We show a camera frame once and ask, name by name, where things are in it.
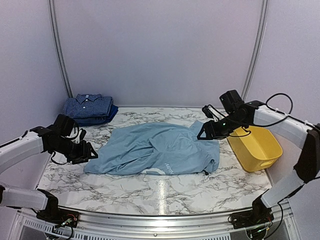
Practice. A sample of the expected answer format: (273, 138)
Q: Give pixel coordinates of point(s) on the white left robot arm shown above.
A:
(63, 137)

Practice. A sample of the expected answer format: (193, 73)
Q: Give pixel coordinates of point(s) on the aluminium wall post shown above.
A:
(262, 23)
(58, 47)

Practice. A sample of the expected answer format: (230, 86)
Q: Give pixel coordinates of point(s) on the blue plaid button shirt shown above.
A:
(87, 106)

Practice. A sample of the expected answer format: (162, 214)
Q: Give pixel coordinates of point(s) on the left aluminium wall post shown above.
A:
(58, 47)

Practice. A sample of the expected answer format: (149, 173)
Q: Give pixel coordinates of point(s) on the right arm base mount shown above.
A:
(250, 218)

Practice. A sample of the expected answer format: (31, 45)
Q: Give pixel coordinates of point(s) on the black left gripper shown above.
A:
(84, 153)

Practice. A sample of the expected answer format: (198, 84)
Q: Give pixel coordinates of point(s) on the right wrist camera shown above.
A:
(208, 113)

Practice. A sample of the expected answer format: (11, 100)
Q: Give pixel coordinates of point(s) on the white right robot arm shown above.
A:
(289, 132)

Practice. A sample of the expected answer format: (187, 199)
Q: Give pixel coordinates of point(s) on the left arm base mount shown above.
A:
(64, 218)

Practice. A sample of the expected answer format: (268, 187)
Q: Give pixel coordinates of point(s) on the light blue garment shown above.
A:
(156, 148)

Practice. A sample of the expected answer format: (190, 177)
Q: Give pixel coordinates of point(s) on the right aluminium wall post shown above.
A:
(262, 23)

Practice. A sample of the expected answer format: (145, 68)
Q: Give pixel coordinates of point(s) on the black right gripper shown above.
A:
(213, 131)

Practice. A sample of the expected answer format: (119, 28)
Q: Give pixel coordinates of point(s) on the aluminium front rail frame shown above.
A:
(223, 225)

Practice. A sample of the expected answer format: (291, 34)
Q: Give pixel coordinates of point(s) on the yellow plastic laundry basket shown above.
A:
(256, 148)

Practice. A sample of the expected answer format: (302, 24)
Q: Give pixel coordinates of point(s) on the folded dark blue t-shirt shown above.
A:
(92, 121)

